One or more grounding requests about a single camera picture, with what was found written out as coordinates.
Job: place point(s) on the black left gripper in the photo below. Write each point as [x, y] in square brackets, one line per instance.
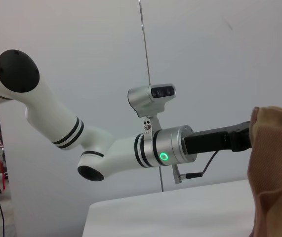
[210, 143]

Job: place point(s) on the khaki canvas food bag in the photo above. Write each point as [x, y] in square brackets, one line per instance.
[276, 160]

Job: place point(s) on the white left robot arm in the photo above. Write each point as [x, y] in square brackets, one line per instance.
[56, 111]

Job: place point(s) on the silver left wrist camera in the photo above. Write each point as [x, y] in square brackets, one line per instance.
[143, 98]

